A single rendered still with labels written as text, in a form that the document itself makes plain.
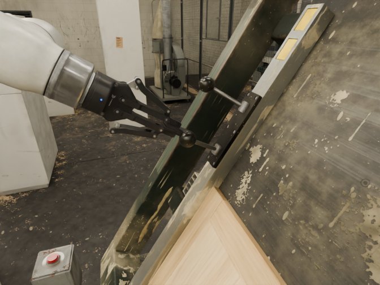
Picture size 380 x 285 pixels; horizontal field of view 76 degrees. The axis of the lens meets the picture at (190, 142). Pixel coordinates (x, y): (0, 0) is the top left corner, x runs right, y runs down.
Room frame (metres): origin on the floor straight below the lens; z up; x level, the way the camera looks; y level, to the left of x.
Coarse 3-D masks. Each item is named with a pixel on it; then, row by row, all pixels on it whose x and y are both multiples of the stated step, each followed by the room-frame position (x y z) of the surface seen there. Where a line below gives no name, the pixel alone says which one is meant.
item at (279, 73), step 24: (312, 24) 0.56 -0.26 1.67; (264, 72) 0.59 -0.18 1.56; (288, 72) 0.55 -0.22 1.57; (264, 96) 0.54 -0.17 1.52; (240, 144) 0.52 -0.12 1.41; (216, 168) 0.50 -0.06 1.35; (192, 192) 0.52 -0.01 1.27; (192, 216) 0.48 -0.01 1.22; (168, 240) 0.47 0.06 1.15; (144, 264) 0.48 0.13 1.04
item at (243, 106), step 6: (204, 78) 0.57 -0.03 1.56; (210, 78) 0.57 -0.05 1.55; (198, 84) 0.57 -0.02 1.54; (204, 84) 0.56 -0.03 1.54; (210, 84) 0.56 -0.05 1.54; (204, 90) 0.56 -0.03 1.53; (210, 90) 0.56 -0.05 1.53; (216, 90) 0.56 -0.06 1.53; (222, 96) 0.56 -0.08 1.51; (228, 96) 0.56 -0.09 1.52; (234, 102) 0.55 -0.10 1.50; (240, 102) 0.55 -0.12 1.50; (246, 102) 0.54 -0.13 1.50; (240, 108) 0.54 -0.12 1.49; (246, 108) 0.54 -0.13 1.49
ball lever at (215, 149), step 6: (186, 132) 0.47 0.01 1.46; (192, 132) 0.48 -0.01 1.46; (180, 138) 0.47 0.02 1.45; (186, 138) 0.46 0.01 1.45; (192, 138) 0.47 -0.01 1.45; (186, 144) 0.46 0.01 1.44; (192, 144) 0.46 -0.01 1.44; (198, 144) 0.49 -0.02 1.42; (204, 144) 0.50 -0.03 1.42; (216, 144) 0.53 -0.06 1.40; (216, 150) 0.52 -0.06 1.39
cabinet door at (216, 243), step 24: (216, 192) 0.48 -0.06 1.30; (216, 216) 0.43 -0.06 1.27; (192, 240) 0.43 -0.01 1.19; (216, 240) 0.39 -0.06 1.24; (240, 240) 0.34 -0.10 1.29; (168, 264) 0.44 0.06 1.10; (192, 264) 0.39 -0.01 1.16; (216, 264) 0.35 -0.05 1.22; (240, 264) 0.31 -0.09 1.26; (264, 264) 0.28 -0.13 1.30
